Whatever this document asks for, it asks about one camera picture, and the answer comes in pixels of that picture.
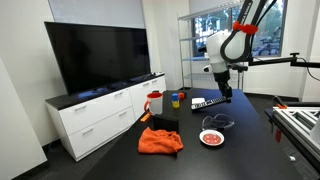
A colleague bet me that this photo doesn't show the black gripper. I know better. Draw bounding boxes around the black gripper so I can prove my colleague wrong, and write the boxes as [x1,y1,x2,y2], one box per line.
[214,71,232,98]

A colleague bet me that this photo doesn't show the black remote control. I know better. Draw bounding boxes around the black remote control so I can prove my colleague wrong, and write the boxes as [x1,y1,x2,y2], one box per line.
[191,96,230,111]

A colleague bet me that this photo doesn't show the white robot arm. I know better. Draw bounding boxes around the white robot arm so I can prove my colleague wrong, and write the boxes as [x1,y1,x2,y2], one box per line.
[203,0,267,98]

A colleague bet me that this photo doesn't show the white notepad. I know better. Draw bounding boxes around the white notepad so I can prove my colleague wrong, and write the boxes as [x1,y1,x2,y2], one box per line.
[192,98,205,105]

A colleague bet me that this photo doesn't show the clear safety glasses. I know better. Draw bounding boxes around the clear safety glasses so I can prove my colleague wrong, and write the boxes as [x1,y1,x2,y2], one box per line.
[202,113,235,131]

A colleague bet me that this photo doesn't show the orange curved block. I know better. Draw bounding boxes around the orange curved block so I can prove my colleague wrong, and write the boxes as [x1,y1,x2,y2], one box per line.
[178,92,185,99]

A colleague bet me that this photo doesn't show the blue block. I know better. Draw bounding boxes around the blue block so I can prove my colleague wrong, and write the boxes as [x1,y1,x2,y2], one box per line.
[171,93,179,101]

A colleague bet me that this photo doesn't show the yellow block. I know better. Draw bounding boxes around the yellow block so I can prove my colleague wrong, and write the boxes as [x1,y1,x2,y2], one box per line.
[172,101,180,108]

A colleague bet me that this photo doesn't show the window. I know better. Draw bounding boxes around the window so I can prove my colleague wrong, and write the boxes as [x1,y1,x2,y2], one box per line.
[192,0,286,56]

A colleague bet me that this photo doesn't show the white plate red food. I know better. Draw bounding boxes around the white plate red food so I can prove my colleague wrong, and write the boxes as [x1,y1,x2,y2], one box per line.
[199,130,224,146]

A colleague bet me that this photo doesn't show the white mug red interior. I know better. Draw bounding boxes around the white mug red interior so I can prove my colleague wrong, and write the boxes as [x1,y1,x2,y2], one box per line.
[144,92,163,115]

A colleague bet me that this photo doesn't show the black box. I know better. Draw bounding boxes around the black box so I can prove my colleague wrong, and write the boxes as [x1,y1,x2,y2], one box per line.
[153,114,179,132]

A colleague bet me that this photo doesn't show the orange marker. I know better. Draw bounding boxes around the orange marker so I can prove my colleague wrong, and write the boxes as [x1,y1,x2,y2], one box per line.
[140,113,151,122]

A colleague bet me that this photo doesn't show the orange cloth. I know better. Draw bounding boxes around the orange cloth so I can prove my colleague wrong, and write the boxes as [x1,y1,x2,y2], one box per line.
[138,127,184,154]

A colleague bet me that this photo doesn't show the large black television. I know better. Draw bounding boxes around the large black television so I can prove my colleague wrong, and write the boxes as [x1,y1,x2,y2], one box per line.
[45,22,151,94]

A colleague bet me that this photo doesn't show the white drawer cabinet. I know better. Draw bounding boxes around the white drawer cabinet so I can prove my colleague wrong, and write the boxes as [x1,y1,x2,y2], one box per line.
[46,72,166,161]

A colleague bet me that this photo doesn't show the metal wire shelf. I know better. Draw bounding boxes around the metal wire shelf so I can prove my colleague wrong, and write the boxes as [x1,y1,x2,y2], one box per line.
[177,0,244,89]

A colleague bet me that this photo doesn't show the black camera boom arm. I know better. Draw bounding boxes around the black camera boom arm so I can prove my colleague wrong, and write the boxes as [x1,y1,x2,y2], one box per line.
[248,53,320,68]

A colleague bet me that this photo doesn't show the aluminium extrusion frame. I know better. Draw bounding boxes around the aluminium extrusion frame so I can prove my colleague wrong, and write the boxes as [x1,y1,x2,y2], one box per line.
[265,96,320,172]

